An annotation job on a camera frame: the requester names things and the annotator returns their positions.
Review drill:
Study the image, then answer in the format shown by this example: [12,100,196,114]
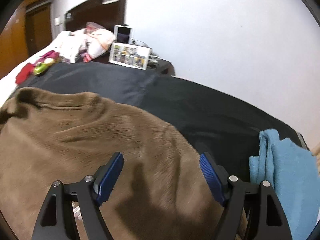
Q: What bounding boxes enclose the brown fleece garment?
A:
[1,88,223,239]

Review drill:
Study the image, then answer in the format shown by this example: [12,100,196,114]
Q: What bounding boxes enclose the orange wooden wardrobe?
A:
[1,0,54,77]

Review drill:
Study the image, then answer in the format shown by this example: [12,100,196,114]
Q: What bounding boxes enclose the red folded garment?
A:
[15,63,35,85]

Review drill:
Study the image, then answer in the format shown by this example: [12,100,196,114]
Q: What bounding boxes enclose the blue folded towel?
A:
[249,129,319,239]

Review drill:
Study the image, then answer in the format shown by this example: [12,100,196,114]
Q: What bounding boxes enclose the white tablet device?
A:
[114,25,132,44]

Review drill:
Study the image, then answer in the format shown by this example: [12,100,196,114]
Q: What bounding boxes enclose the black plastic sheet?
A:
[22,62,306,181]

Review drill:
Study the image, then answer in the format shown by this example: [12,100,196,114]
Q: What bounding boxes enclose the magenta folded garment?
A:
[35,50,60,64]

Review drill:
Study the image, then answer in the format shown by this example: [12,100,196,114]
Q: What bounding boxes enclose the photo collage frame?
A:
[109,43,152,70]

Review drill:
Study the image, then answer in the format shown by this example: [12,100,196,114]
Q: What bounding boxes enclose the brown wooden door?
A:
[25,0,53,56]

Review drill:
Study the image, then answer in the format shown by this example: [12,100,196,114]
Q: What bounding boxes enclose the pink and white bedding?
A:
[53,22,116,64]

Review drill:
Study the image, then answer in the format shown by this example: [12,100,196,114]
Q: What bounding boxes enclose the green toy with dome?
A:
[33,58,56,76]

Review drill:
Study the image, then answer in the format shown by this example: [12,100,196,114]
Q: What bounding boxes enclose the dark wooden headboard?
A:
[65,0,126,31]

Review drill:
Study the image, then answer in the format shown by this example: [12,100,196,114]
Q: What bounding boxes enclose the white quilt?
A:
[0,31,77,106]

